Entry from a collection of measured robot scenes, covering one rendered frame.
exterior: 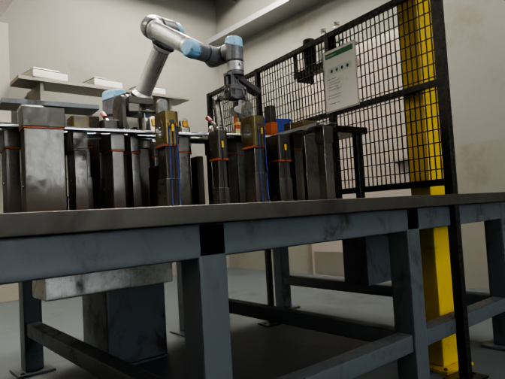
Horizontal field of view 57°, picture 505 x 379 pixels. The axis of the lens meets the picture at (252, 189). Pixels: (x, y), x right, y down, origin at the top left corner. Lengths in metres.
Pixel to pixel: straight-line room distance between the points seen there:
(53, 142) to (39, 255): 0.69
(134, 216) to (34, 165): 0.65
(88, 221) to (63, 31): 4.54
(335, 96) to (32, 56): 3.49
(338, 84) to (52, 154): 1.40
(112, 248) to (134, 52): 4.76
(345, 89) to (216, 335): 1.53
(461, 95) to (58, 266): 3.52
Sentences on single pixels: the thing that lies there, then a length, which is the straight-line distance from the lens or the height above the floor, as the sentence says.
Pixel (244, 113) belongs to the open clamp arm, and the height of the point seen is 1.07.
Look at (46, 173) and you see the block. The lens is 1.54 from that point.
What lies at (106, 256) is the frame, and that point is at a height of 0.61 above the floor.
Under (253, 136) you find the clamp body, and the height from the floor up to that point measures 0.96.
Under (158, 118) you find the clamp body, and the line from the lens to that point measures 1.70.
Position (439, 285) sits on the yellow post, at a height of 0.34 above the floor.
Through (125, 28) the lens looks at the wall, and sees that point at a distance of 5.68.
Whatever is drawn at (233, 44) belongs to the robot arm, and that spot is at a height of 1.38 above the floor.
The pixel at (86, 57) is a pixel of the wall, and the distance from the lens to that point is 5.37.
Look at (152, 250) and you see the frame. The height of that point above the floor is 0.61.
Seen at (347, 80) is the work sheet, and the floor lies 1.28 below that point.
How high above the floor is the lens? 0.68
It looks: 3 degrees up
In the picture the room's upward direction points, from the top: 3 degrees counter-clockwise
